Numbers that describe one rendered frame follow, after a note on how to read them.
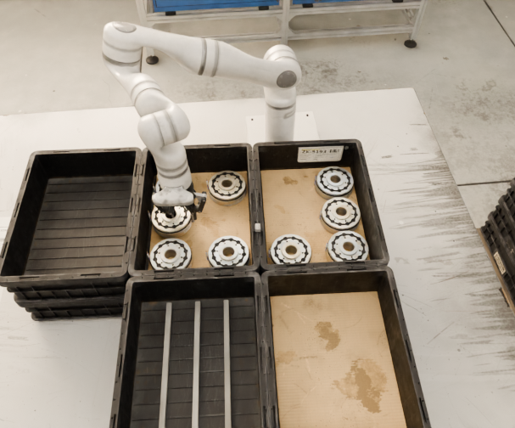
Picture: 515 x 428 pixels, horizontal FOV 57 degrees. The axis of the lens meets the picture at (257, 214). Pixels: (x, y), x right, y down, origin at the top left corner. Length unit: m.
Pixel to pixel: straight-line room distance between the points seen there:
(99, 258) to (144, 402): 0.39
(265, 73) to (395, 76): 1.92
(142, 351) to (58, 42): 2.69
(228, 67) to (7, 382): 0.95
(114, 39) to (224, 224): 0.52
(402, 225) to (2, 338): 1.14
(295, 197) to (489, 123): 1.86
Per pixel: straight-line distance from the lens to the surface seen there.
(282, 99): 1.40
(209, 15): 3.02
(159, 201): 1.09
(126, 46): 1.22
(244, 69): 1.28
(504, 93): 3.26
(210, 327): 1.15
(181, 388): 1.11
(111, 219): 1.35
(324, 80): 3.04
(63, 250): 1.33
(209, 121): 1.73
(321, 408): 1.09
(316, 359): 1.12
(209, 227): 1.28
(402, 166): 1.65
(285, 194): 1.34
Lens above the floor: 1.88
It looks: 54 degrees down
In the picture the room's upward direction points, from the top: straight up
